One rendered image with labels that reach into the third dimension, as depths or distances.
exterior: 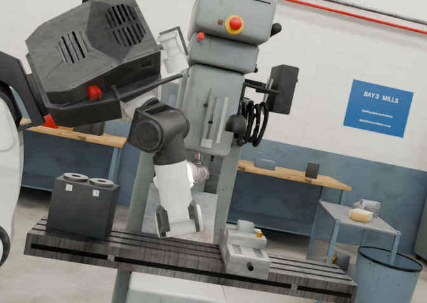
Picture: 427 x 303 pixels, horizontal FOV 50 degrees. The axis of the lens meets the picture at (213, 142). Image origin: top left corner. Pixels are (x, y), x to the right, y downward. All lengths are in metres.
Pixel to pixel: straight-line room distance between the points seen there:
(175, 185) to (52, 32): 0.49
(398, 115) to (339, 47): 1.24
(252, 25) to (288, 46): 4.64
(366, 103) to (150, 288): 5.27
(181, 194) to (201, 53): 0.58
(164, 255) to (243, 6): 0.91
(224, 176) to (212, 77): 0.65
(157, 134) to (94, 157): 4.90
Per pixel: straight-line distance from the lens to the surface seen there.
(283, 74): 2.02
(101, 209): 1.76
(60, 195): 1.79
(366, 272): 3.73
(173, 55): 1.36
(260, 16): 1.58
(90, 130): 5.53
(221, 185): 2.17
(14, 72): 1.26
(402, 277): 3.71
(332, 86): 6.36
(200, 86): 1.66
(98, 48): 1.16
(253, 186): 6.17
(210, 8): 1.56
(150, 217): 2.11
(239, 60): 1.65
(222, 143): 1.68
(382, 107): 6.65
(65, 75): 1.16
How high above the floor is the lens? 1.49
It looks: 4 degrees down
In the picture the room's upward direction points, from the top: 12 degrees clockwise
